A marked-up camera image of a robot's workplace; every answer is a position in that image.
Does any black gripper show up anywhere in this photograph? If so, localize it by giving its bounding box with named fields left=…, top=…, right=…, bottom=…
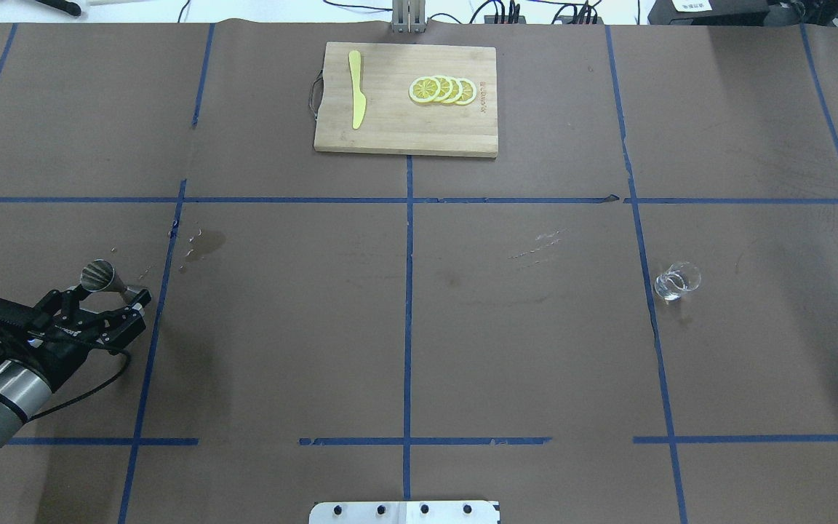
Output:
left=3, top=283, right=152, bottom=392

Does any steel jigger measuring cup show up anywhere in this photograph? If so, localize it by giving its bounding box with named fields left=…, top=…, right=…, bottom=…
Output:
left=79, top=259, right=144, bottom=303

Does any small glass beaker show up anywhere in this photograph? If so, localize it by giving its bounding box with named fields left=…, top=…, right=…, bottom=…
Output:
left=653, top=261, right=703, bottom=302

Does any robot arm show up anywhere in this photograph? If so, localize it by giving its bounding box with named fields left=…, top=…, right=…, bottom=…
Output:
left=0, top=285, right=152, bottom=450

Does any yellow plastic knife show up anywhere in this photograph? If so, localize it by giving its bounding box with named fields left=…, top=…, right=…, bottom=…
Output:
left=347, top=49, right=367, bottom=130

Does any bamboo cutting board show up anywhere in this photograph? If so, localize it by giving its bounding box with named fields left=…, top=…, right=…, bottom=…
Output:
left=314, top=41, right=499, bottom=159

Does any lemon slice nearest knife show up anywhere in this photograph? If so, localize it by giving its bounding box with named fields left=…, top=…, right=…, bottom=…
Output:
left=408, top=76, right=442, bottom=104

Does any lemon slice farthest from knife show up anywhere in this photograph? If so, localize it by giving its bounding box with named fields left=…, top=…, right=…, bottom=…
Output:
left=452, top=79, right=478, bottom=106

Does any black power strip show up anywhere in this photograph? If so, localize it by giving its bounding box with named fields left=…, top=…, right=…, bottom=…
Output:
left=484, top=4, right=604, bottom=25

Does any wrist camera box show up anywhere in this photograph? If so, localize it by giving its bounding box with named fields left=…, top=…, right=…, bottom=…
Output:
left=0, top=298, right=47, bottom=343

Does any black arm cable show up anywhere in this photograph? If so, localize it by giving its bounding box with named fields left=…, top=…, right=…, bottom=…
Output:
left=0, top=331, right=133, bottom=423

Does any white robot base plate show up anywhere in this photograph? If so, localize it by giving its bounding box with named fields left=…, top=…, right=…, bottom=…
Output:
left=307, top=500, right=501, bottom=523

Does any aluminium frame post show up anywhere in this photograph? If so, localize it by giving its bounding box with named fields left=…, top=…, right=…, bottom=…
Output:
left=391, top=0, right=428, bottom=34

